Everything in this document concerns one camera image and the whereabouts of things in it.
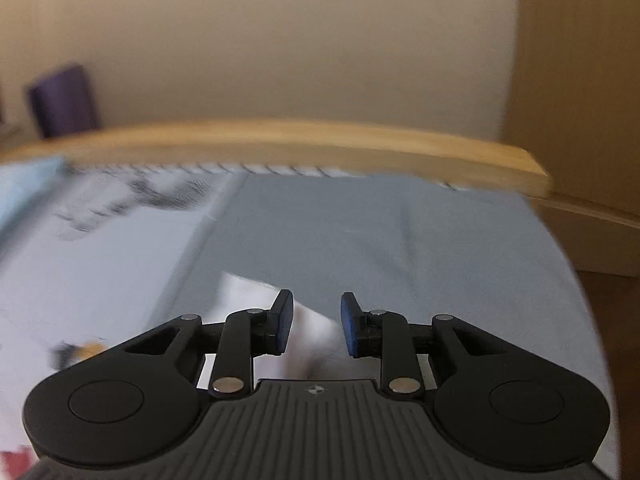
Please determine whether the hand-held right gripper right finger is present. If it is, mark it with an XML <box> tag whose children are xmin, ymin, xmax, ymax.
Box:
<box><xmin>340</xmin><ymin>290</ymin><xmax>523</xmax><ymax>399</ymax></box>

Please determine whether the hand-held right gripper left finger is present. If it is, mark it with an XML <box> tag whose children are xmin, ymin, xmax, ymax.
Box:
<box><xmin>116</xmin><ymin>288</ymin><xmax>297</xmax><ymax>399</ymax></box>

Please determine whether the white small garment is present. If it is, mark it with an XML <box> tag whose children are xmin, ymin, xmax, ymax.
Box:
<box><xmin>197</xmin><ymin>272</ymin><xmax>342</xmax><ymax>387</ymax></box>

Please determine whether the grey bed mat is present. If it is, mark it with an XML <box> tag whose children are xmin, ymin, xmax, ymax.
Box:
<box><xmin>165</xmin><ymin>172</ymin><xmax>617</xmax><ymax>471</ymax></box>

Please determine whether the printed deer bedsheet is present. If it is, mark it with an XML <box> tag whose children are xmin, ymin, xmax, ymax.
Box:
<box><xmin>0</xmin><ymin>162</ymin><xmax>246</xmax><ymax>461</ymax></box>

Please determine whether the light blue blanket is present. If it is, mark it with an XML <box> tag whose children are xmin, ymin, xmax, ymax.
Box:
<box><xmin>0</xmin><ymin>157</ymin><xmax>70</xmax><ymax>228</ymax></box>

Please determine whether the purple box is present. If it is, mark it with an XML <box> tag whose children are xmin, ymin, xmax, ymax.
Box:
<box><xmin>27</xmin><ymin>63</ymin><xmax>101</xmax><ymax>139</ymax></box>

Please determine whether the wooden wardrobe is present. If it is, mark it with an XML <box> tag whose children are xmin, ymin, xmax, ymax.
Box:
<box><xmin>500</xmin><ymin>0</ymin><xmax>640</xmax><ymax>277</ymax></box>

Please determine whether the wooden bed frame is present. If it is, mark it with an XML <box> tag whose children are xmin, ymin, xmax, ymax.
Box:
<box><xmin>0</xmin><ymin>119</ymin><xmax>555</xmax><ymax>198</ymax></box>

